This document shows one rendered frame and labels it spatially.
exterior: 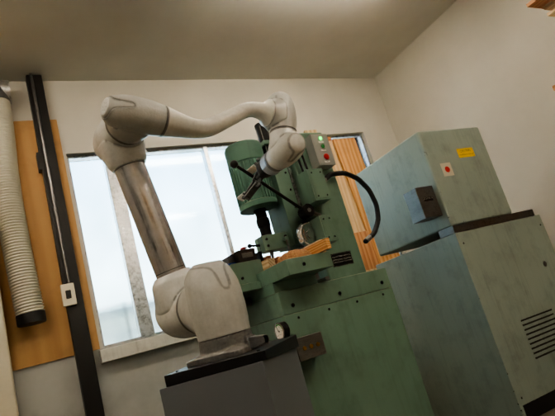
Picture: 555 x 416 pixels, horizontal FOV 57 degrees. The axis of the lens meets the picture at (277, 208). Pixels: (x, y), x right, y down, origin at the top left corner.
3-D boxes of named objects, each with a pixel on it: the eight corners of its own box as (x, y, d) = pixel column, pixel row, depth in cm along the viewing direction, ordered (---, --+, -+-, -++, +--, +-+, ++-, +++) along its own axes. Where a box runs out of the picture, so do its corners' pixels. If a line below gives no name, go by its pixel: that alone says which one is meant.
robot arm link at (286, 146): (290, 173, 192) (286, 143, 196) (312, 156, 179) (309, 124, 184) (264, 169, 186) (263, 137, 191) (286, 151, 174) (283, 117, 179)
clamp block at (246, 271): (222, 293, 210) (216, 272, 212) (249, 287, 217) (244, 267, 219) (237, 286, 198) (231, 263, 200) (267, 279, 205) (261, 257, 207)
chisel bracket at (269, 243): (258, 258, 223) (253, 240, 225) (285, 253, 231) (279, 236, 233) (267, 253, 217) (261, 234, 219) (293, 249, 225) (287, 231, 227)
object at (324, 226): (315, 248, 222) (306, 222, 225) (327, 245, 226) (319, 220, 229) (327, 242, 215) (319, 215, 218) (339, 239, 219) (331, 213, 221)
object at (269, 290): (230, 312, 226) (228, 303, 227) (269, 302, 238) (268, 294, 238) (274, 293, 194) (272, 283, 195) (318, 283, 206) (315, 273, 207)
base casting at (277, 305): (233, 333, 226) (228, 313, 228) (332, 306, 258) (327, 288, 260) (284, 315, 190) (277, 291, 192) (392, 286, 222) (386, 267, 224)
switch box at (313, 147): (312, 170, 237) (302, 139, 241) (329, 169, 243) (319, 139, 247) (320, 165, 232) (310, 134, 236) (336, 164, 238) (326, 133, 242)
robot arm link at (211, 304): (213, 339, 135) (193, 259, 139) (184, 346, 149) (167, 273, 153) (262, 324, 145) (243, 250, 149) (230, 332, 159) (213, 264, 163)
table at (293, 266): (202, 310, 227) (199, 297, 229) (260, 297, 244) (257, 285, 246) (268, 279, 179) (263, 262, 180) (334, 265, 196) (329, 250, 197)
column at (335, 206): (302, 293, 238) (262, 153, 255) (339, 284, 251) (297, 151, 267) (330, 282, 220) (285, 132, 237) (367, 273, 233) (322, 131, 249)
